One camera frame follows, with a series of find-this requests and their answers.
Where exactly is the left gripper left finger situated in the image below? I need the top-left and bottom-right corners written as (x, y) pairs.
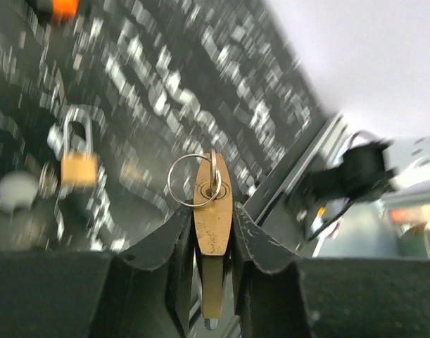
top-left (0, 207), bottom-right (194, 337)

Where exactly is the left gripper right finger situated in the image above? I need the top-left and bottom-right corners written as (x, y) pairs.
top-left (233, 204), bottom-right (430, 337)

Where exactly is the large brass padlock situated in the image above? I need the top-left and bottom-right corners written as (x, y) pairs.
top-left (194, 150), bottom-right (233, 319)

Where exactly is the small brass padlock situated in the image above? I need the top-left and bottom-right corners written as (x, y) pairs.
top-left (47, 108), bottom-right (98, 188)

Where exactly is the silver key ring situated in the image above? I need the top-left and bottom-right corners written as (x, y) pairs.
top-left (167, 149), bottom-right (223, 207)

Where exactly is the orange black padlock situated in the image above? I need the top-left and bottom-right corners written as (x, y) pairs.
top-left (32, 0), bottom-right (80, 23)

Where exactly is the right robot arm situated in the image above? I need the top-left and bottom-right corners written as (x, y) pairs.
top-left (303, 136), bottom-right (430, 208)

